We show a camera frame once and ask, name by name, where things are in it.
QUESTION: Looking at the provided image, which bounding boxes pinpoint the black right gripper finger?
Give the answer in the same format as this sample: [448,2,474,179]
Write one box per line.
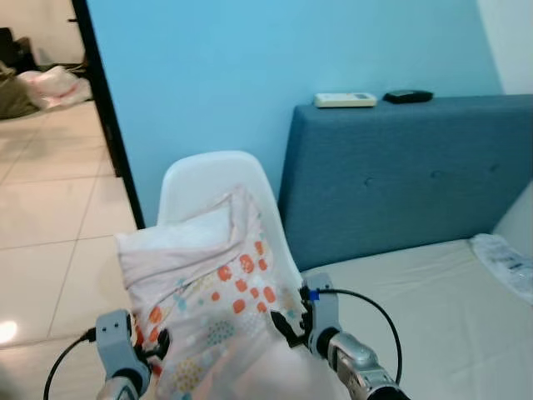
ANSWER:
[267,311,300,348]

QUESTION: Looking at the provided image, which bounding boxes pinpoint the pink dotted patterned pillow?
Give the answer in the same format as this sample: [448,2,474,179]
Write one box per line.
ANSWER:
[115,185,336,400]

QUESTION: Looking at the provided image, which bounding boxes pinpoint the white plastic chair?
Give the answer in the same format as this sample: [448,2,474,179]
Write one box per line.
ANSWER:
[157,151,305,293]

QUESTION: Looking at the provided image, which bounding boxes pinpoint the cream bed mattress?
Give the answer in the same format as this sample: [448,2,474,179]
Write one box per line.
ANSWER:
[300,237,533,400]

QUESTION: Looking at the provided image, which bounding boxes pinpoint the blue upholstered headboard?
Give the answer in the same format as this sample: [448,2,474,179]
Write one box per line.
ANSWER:
[277,94,533,273]

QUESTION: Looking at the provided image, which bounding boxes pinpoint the clear plastic wrapped package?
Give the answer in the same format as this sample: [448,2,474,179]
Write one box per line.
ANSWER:
[469,233,533,303]

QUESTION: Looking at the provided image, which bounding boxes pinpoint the white remote control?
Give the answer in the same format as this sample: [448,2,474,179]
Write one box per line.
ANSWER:
[314,92,377,109]

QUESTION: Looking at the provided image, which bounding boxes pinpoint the small black flat case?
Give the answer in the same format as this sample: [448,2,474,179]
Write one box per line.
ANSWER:
[383,89,434,105]

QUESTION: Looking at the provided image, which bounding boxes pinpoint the white plastic bag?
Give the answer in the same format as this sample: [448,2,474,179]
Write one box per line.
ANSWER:
[18,66,92,112]

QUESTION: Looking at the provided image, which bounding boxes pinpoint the olive fabric bag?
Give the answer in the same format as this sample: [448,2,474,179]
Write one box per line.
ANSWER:
[0,62,39,120]

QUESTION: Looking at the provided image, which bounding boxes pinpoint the black furniture piece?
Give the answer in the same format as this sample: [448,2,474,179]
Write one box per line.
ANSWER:
[0,27,39,74]

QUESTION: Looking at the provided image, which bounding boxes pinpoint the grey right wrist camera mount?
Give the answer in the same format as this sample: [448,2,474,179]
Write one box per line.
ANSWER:
[303,273,341,357]

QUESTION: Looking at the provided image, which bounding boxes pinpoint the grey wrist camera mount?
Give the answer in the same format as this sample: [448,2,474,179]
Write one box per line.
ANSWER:
[94,310,152,393]
[303,273,341,357]

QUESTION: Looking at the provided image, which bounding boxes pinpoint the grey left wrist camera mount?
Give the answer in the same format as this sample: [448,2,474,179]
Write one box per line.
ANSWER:
[94,310,152,393]

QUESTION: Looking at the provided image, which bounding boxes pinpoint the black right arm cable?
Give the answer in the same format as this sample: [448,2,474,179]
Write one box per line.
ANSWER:
[310,287,404,385]

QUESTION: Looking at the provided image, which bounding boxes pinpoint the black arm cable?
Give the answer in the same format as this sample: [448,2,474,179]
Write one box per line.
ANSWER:
[310,287,404,385]
[43,329,99,400]

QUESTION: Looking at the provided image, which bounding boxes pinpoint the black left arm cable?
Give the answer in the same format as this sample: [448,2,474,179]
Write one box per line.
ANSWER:
[43,329,99,400]

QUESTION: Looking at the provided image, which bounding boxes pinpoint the black door frame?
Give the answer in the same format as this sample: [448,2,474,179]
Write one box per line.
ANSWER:
[71,0,147,231]

